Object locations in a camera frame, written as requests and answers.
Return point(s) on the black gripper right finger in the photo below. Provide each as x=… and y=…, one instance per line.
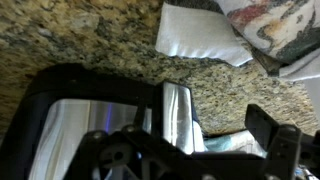
x=286, y=146

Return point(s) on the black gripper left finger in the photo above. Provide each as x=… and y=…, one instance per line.
x=144, y=157

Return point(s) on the black steel air fryer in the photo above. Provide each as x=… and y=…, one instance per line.
x=66, y=101

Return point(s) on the crumpled plastic bag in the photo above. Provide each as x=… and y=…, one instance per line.
x=241, y=141

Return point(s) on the crumpled patterned cloth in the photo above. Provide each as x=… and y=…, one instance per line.
x=285, y=31

